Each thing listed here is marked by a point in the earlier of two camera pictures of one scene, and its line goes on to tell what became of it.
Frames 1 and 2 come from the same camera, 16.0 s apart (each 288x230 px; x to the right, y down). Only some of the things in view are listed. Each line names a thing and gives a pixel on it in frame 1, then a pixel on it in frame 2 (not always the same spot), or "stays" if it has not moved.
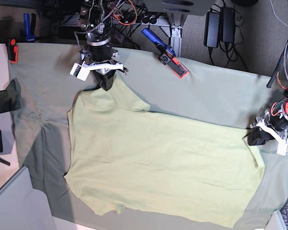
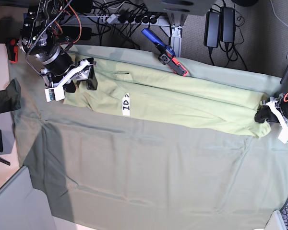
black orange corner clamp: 12,50 stays
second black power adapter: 227,24 stays
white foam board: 18,206 stays
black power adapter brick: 211,29 stays
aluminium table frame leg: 176,22 stays
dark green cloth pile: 6,100 stays
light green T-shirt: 124,156 -> 159,93
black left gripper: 105,77 -> 92,75
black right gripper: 257,136 -> 264,112
